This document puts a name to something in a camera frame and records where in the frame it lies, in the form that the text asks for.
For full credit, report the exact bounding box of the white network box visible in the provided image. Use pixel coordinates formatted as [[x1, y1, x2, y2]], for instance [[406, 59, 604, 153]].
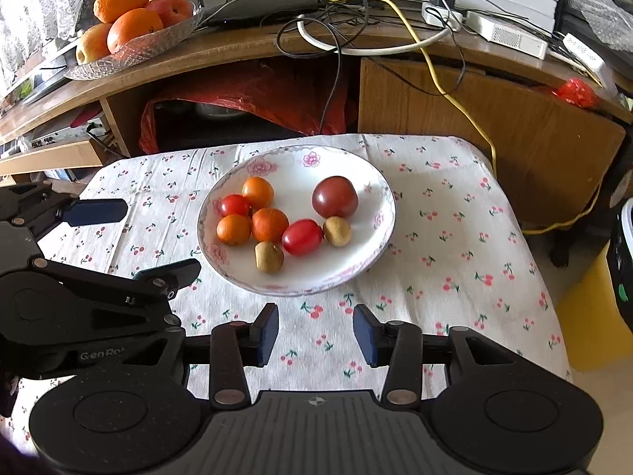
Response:
[[420, 2, 551, 59]]

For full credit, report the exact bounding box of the red apple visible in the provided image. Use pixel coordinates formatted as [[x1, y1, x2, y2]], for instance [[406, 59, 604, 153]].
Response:
[[144, 0, 195, 28]]

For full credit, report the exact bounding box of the black cable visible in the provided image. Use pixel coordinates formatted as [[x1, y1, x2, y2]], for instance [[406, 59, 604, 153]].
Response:
[[274, 0, 377, 135]]

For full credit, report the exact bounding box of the cherry print tablecloth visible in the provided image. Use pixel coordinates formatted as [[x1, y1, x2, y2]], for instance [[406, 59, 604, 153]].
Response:
[[0, 133, 572, 456]]

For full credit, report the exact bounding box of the large orange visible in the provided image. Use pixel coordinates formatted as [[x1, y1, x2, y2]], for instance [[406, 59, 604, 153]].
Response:
[[93, 0, 150, 25], [107, 8, 165, 55]]

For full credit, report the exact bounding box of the white floral plate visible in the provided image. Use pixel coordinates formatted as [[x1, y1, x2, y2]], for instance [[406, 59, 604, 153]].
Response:
[[198, 145, 398, 298]]

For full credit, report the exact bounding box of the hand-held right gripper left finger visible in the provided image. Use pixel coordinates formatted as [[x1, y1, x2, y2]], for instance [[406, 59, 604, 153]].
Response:
[[126, 303, 280, 409]]

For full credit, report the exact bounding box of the curved wooden desk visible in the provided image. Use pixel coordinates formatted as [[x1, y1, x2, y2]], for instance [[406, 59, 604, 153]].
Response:
[[0, 5, 633, 231]]

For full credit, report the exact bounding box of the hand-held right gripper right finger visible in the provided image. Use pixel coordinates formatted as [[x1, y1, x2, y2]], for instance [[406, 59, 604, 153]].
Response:
[[353, 303, 527, 409]]

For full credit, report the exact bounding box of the round red cherry tomato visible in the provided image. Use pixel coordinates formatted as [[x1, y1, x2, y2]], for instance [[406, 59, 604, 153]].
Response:
[[220, 194, 251, 219]]

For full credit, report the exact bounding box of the oblong red cherry tomato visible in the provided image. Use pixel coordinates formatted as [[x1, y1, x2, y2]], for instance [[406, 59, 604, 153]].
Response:
[[281, 218, 324, 257]]

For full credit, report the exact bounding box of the small red wrapper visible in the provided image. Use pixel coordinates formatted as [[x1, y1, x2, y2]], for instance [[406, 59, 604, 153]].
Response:
[[556, 78, 600, 110]]

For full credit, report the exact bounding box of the yellow apple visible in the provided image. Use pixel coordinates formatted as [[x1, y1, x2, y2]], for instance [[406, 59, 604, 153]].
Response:
[[75, 23, 114, 65]]

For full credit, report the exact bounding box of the white cable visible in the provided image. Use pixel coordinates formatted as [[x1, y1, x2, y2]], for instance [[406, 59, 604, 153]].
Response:
[[296, 12, 457, 56]]

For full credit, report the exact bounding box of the glass fruit bowl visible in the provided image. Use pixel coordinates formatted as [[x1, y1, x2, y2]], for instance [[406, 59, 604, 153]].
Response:
[[64, 6, 205, 81]]

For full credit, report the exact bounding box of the dark red tomato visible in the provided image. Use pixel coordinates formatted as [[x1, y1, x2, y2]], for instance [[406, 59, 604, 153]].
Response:
[[311, 175, 359, 219]]

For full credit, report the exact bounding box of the red plastic bag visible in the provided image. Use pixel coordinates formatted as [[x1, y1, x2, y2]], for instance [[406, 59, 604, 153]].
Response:
[[139, 76, 358, 155]]

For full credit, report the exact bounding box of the yellow cable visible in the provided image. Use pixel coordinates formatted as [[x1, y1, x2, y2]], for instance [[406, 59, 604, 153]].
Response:
[[247, 0, 604, 236]]

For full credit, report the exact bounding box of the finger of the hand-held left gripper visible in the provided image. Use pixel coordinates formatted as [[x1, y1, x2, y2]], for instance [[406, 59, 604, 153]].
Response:
[[0, 183, 128, 243], [32, 257, 202, 328]]

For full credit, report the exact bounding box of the small orange tangerine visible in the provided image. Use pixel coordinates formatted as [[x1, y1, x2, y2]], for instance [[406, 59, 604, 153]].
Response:
[[216, 214, 252, 247], [242, 177, 275, 210], [251, 207, 290, 243]]

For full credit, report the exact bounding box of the short white power strip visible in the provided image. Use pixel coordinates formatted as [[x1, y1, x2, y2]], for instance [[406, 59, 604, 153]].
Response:
[[563, 33, 620, 91]]

